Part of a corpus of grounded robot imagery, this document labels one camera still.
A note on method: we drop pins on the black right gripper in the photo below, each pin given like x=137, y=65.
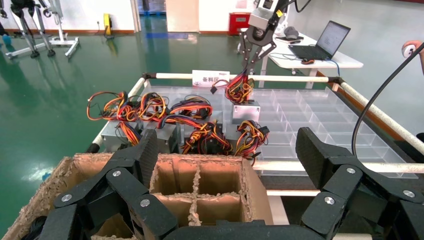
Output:
x=260, y=36

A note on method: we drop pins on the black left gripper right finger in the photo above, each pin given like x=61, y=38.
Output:
x=344, y=185

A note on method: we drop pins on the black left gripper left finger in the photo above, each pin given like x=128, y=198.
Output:
x=129, y=185

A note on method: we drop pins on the white round device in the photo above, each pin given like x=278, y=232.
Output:
x=410, y=50

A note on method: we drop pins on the bystander hand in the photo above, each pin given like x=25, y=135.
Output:
x=418, y=44

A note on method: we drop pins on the red cabinet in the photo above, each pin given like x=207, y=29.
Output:
x=239, y=24

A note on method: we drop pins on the white paper sign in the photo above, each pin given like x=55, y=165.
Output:
x=208, y=78

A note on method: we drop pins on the orange black computer mouse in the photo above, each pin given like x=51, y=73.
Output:
x=308, y=61

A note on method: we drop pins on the clear plastic compartment tray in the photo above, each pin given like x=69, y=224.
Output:
x=314, y=112

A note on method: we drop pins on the black open laptop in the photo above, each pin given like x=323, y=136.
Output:
x=333, y=36

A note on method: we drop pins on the tan wooden door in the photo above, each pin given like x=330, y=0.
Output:
x=182, y=15

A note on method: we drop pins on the brown cardboard divider box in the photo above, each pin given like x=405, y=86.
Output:
x=212, y=179

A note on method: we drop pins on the small blue floor scrap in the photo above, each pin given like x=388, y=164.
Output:
x=46, y=176

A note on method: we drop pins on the white desk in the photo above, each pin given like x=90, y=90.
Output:
x=346, y=62

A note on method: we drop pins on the gray legged robot black feet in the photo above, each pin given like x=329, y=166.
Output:
x=28, y=30

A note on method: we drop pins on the blue shoe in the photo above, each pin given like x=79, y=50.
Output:
x=6, y=39

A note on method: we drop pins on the right wrist camera box gray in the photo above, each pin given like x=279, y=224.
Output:
x=261, y=15

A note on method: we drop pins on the white tube cart frame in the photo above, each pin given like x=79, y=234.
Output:
x=288, y=78

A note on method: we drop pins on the yellow wall device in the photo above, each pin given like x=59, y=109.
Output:
x=107, y=21

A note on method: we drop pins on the white metal base frame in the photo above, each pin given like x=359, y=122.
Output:
x=63, y=42

